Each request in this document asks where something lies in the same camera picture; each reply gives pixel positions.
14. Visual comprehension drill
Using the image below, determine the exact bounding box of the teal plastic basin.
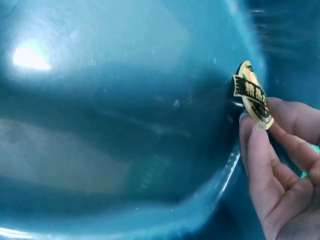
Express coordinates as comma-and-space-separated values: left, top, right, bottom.
0, 0, 320, 240

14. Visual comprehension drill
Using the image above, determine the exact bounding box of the gold and black oval sticker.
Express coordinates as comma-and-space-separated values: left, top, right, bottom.
232, 59, 275, 131

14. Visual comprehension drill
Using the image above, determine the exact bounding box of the person's right hand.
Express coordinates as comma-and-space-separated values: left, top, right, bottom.
238, 96, 320, 240

